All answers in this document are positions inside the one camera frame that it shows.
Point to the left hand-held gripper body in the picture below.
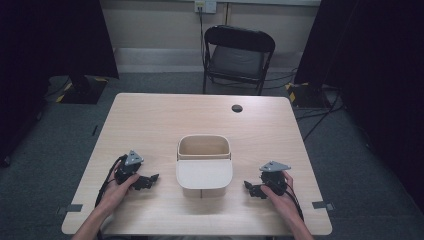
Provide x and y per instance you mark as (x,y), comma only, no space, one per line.
(128,170)

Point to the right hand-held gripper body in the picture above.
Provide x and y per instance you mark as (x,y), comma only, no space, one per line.
(275,178)

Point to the person's right hand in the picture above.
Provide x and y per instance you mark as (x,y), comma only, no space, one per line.
(281,201)

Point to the person's left hand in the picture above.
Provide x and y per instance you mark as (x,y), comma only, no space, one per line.
(115,193)

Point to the beige plastic bin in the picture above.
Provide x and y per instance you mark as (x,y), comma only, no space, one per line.
(204,166)

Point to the small black floor strip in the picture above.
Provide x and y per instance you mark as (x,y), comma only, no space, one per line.
(95,130)

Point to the grey tape strip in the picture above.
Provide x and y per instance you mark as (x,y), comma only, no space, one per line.
(322,205)
(70,208)

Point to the black stand base striped tape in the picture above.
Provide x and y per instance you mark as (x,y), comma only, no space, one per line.
(83,91)
(308,95)

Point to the black folding chair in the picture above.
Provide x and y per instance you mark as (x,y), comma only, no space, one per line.
(236,56)

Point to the black curtain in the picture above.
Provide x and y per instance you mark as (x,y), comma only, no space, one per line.
(40,50)
(376,83)

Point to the white wall outlet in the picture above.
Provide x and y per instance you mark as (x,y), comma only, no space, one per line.
(205,5)

